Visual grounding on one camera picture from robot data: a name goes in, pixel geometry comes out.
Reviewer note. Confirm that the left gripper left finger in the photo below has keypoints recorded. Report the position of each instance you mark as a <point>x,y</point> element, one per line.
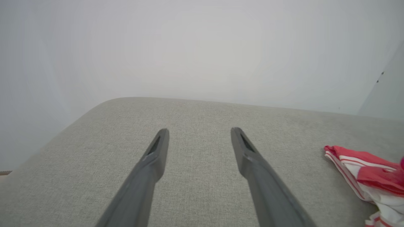
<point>142,183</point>

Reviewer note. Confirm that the red white jersey shirt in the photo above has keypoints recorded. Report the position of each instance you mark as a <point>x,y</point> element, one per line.
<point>375,176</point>

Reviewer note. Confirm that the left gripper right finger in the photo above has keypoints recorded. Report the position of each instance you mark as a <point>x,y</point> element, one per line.
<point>268,189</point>

